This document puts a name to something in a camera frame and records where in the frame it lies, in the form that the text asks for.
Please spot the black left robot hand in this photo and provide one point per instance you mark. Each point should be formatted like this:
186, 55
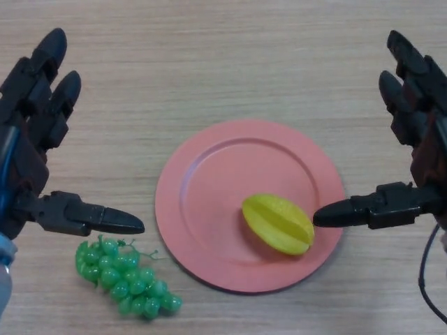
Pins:
24, 157

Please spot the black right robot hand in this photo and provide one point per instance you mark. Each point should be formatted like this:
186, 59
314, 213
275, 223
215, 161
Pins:
431, 122

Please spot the yellow starfruit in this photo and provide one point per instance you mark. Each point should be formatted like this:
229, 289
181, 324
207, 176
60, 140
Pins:
279, 223

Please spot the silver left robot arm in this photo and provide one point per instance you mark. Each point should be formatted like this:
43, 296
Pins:
5, 275

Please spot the pink round plate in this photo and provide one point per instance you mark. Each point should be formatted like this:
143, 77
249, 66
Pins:
213, 195

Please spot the green grape bunch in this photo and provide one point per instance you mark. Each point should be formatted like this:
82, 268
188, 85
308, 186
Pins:
124, 282

